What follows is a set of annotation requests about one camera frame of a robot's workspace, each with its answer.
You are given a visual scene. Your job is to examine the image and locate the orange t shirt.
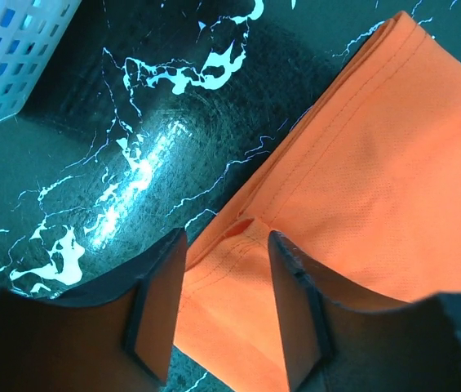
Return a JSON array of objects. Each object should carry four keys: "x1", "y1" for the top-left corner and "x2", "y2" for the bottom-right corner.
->
[{"x1": 175, "y1": 12, "x2": 461, "y2": 391}]

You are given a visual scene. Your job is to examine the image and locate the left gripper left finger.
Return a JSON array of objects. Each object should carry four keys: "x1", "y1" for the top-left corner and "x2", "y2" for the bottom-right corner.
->
[{"x1": 0, "y1": 229, "x2": 187, "y2": 391}]

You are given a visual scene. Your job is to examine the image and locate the white plastic basket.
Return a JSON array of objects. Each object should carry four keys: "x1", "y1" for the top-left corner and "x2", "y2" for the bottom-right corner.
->
[{"x1": 0, "y1": 0, "x2": 80, "y2": 122}]

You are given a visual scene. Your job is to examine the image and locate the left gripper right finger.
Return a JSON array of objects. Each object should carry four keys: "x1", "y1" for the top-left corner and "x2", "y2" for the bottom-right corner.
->
[{"x1": 268, "y1": 231, "x2": 461, "y2": 391}]

